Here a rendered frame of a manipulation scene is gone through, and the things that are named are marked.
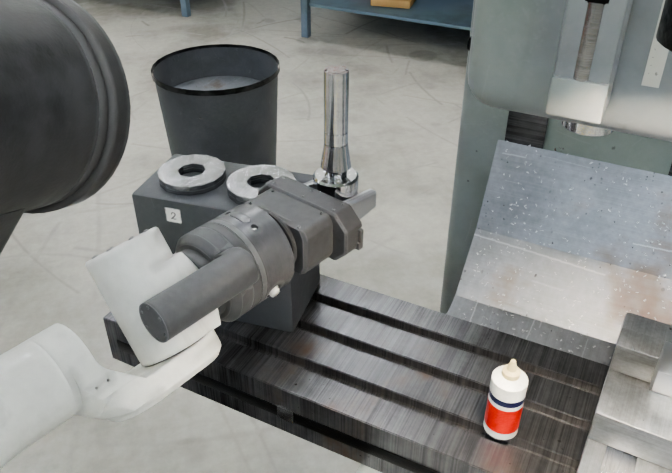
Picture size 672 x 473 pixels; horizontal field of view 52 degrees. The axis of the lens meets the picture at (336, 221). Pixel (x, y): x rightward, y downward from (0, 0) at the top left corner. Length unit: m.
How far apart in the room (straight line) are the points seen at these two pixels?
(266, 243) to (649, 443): 0.43
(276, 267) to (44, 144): 0.37
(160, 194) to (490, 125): 0.52
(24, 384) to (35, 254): 2.36
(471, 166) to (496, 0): 0.62
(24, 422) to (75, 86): 0.29
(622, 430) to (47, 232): 2.52
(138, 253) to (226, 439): 1.49
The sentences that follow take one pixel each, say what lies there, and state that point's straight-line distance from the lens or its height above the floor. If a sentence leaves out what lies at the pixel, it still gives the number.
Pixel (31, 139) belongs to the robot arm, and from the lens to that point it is 0.26.
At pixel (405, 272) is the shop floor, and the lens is 2.55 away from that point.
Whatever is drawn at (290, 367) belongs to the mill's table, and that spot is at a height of 0.90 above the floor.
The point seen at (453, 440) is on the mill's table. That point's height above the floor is 0.90.
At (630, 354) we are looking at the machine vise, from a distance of 0.85.
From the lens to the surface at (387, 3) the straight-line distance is 4.73.
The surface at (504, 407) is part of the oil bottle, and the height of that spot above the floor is 0.96.
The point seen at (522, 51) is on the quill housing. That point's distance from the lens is 0.57.
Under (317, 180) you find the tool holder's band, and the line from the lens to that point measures 0.70.
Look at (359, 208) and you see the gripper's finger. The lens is 0.70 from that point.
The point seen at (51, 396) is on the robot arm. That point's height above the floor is 1.20.
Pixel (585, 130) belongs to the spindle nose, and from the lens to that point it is 0.66.
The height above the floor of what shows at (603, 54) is 1.39.
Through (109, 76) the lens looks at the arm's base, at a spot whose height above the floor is 1.45.
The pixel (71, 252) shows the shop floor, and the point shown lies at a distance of 2.83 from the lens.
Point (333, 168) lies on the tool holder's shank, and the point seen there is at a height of 1.22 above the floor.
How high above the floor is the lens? 1.56
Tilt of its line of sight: 34 degrees down
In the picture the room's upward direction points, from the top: straight up
